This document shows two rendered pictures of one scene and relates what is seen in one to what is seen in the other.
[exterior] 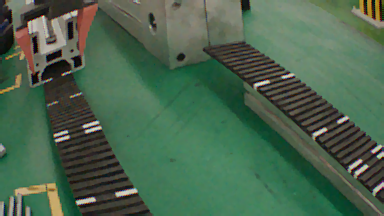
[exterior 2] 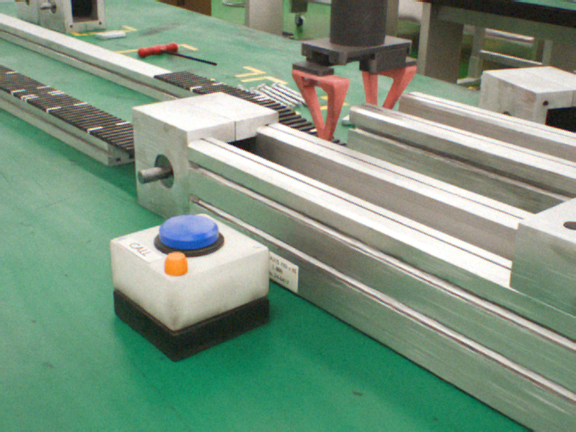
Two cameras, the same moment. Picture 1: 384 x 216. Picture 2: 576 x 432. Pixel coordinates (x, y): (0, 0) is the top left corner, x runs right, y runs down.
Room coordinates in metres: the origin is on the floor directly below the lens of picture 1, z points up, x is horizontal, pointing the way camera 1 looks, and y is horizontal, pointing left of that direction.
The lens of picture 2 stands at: (1.23, -0.15, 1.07)
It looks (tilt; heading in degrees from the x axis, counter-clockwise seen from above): 23 degrees down; 162
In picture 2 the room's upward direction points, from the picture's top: 1 degrees clockwise
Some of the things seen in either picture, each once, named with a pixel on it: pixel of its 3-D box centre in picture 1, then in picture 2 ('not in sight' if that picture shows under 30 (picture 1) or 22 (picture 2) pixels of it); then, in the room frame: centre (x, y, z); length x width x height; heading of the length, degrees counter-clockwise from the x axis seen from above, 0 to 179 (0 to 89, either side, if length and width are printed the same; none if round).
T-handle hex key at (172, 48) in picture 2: not in sight; (184, 57); (-0.08, 0.09, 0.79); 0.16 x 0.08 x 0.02; 29
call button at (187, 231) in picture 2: not in sight; (189, 237); (0.75, -0.06, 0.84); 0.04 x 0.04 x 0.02
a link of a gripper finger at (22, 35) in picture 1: (38, 39); (370, 88); (0.47, 0.19, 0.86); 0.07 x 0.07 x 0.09; 23
